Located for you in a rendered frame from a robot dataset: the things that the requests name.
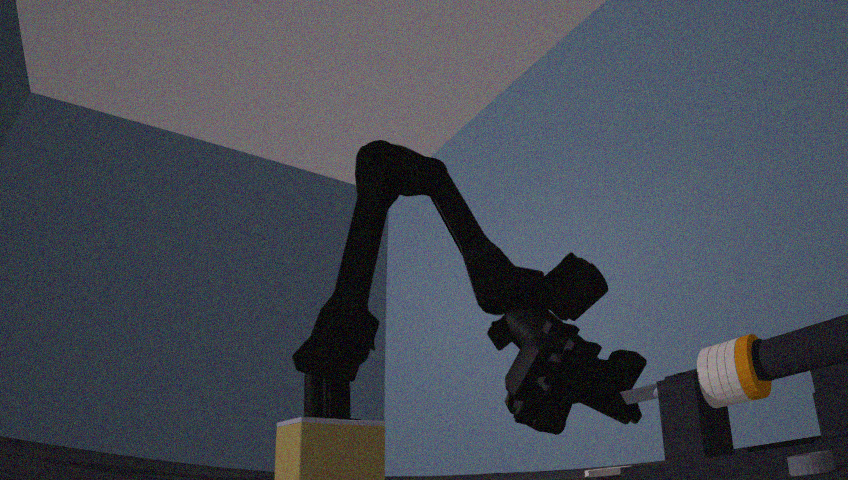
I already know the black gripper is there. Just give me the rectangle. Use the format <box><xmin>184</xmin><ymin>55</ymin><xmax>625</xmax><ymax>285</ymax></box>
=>
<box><xmin>505</xmin><ymin>318</ymin><xmax>647</xmax><ymax>425</ymax></box>

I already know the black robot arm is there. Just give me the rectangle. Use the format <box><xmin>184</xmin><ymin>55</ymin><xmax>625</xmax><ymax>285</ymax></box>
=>
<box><xmin>292</xmin><ymin>140</ymin><xmax>608</xmax><ymax>435</ymax></box>

